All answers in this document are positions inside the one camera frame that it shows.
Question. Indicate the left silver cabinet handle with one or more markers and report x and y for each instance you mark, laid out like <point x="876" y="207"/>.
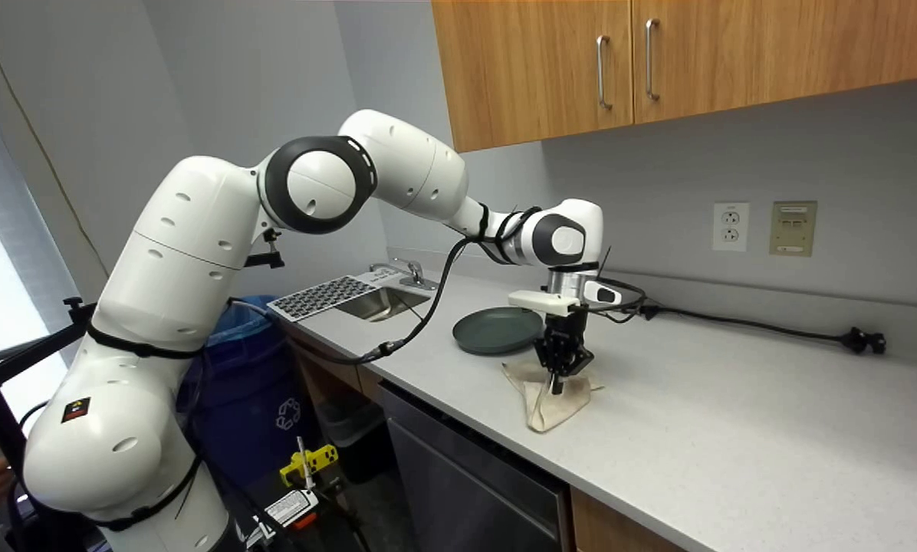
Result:
<point x="603" y="50"/>

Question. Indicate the dark green plate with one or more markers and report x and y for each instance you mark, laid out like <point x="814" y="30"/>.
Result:
<point x="497" y="331"/>

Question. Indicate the wooden lower cabinet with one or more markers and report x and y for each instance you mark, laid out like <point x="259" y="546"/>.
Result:
<point x="598" y="527"/>

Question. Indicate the beige wall switch plate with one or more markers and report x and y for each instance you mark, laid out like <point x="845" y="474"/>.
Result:
<point x="793" y="227"/>

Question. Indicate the stainless dishwasher front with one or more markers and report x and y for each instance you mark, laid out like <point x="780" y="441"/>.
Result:
<point x="467" y="493"/>

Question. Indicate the white stained cloth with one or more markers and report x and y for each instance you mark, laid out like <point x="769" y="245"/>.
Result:
<point x="543" y="407"/>

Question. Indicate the blue recycling bin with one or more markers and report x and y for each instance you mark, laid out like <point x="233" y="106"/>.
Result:
<point x="245" y="396"/>

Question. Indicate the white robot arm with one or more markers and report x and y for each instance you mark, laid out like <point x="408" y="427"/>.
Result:
<point x="112" y="446"/>

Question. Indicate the yellow clamp tool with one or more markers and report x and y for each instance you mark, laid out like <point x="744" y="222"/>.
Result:
<point x="309" y="461"/>

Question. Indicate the right silver cabinet handle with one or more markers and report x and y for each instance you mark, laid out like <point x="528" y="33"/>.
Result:
<point x="651" y="30"/>

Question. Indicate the wooden upper cabinet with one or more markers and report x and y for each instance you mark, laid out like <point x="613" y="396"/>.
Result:
<point x="527" y="67"/>

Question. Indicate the stainless steel sink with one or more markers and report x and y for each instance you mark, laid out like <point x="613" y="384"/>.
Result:
<point x="390" y="293"/>

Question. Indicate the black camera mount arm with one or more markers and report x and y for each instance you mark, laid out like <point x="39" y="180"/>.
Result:
<point x="268" y="257"/>

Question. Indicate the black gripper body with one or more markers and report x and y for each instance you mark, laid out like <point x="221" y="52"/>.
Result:
<point x="563" y="347"/>

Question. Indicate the wooden cabinet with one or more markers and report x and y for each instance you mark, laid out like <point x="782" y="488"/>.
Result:
<point x="527" y="67"/>
<point x="598" y="527"/>

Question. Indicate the silver cabinet handle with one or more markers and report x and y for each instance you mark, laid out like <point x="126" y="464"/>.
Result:
<point x="651" y="30"/>
<point x="603" y="50"/>

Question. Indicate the white wall outlet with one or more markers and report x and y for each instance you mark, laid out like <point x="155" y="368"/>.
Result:
<point x="730" y="226"/>

